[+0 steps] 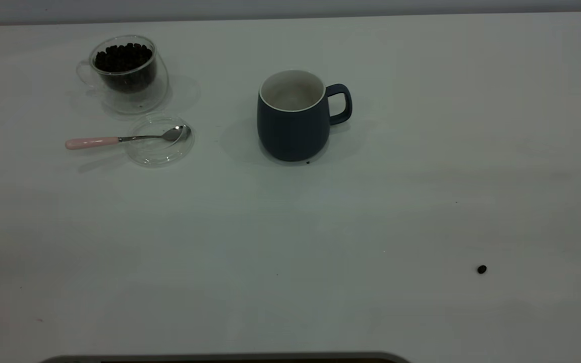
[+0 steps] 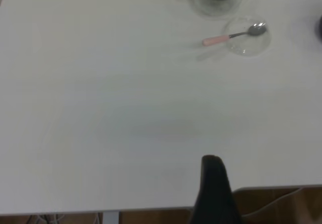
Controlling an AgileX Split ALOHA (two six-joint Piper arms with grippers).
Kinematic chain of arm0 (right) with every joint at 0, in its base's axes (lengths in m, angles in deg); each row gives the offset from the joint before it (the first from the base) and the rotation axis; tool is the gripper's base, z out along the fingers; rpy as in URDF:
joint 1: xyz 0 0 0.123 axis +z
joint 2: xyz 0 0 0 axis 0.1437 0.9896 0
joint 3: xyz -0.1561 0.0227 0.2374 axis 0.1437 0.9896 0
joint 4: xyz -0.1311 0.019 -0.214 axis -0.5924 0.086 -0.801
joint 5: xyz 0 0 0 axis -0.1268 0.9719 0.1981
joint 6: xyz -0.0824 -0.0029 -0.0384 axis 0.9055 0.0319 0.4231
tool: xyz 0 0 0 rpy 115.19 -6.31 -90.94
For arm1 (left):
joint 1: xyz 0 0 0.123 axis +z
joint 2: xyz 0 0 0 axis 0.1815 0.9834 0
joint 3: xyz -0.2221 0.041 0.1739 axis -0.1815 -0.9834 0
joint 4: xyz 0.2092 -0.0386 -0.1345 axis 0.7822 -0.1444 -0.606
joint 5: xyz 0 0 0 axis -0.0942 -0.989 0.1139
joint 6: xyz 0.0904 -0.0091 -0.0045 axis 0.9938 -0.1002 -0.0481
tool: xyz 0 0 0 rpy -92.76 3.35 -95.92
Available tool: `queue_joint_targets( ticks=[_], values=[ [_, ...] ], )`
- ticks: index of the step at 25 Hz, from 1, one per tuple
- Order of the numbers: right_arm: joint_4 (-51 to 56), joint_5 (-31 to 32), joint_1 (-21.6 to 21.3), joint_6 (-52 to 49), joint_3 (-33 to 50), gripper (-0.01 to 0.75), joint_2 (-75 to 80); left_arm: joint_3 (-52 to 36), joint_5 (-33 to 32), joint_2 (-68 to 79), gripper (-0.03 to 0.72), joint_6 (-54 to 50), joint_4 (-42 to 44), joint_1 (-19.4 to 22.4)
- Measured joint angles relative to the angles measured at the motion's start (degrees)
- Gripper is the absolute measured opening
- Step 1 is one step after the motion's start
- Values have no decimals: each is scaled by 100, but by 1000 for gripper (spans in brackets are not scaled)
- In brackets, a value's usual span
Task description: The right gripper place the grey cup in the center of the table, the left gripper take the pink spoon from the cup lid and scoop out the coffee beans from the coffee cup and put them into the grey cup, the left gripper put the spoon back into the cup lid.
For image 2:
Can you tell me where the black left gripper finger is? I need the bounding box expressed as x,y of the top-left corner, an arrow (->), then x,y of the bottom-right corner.
193,155 -> 244,224

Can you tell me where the pink-handled metal spoon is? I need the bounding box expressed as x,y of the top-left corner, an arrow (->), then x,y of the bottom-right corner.
202,22 -> 267,47

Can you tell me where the dark grey ceramic mug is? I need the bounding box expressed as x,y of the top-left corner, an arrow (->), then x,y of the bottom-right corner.
314,15 -> 322,43

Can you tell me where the clear round glass lid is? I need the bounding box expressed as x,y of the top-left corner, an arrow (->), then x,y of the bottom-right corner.
222,16 -> 272,57

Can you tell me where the grey metal table leg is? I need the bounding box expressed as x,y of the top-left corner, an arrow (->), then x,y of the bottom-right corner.
102,210 -> 121,224

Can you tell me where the thin white cable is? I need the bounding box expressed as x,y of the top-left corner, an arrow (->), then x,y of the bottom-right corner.
241,187 -> 306,217

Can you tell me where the pale cable under table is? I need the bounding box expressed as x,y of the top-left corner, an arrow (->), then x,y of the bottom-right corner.
37,213 -> 66,224

